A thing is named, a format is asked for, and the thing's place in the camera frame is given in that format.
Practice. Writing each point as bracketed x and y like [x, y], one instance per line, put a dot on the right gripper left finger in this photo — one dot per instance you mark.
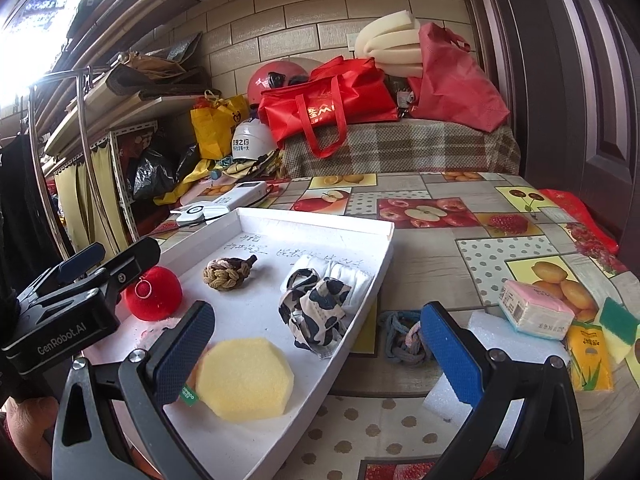
[88, 440]

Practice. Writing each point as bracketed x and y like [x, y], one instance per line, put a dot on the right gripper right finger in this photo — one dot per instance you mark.
[547, 439]

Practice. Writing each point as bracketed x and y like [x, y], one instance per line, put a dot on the red plush apple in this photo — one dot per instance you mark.
[156, 295]

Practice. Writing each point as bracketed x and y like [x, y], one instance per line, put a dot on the pink tissue pack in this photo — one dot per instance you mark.
[534, 312]

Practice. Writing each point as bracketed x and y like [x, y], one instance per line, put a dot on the green yellow sponge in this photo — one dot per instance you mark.
[619, 329]

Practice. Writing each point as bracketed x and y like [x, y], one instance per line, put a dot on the yellow round sponge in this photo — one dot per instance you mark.
[245, 379]

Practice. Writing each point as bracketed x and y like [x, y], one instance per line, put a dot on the cow print cloth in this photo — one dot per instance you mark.
[312, 308]

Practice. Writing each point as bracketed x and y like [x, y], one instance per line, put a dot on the person's left hand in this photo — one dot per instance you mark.
[27, 422]

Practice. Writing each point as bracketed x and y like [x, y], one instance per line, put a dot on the yellow curtain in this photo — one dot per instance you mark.
[82, 218]

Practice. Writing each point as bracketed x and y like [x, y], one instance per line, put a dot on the white round charger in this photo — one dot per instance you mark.
[199, 212]

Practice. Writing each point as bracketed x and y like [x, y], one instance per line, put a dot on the black plastic bag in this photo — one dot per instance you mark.
[159, 170]

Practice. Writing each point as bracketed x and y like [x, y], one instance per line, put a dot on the metal shelf rack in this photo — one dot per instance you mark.
[144, 98]

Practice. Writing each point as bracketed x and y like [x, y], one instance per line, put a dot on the white power bank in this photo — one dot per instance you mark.
[242, 195]

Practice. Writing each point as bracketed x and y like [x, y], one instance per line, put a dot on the red plastic bag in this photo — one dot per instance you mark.
[571, 204]

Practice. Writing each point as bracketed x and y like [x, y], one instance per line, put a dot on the white shallow box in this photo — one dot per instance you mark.
[278, 238]

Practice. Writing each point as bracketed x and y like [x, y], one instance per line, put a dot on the fruit print tablecloth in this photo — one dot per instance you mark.
[458, 238]

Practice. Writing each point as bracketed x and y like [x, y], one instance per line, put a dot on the yellow shopping bag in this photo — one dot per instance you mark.
[214, 120]

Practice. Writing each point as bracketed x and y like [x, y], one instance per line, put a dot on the white helmet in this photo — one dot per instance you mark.
[252, 139]

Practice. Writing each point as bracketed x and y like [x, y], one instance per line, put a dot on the pink red helmet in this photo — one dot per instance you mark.
[274, 75]

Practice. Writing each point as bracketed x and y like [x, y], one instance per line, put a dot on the plaid covered bench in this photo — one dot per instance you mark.
[410, 145]

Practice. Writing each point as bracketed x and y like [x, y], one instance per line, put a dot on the bright red tote bag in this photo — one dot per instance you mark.
[337, 94]

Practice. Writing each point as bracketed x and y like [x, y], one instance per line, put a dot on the dark red fabric bag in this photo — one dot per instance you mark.
[452, 87]

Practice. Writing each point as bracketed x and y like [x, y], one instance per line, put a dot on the dark wooden door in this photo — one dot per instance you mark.
[569, 71]

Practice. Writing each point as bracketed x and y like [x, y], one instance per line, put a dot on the cream foam roll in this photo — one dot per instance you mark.
[393, 43]

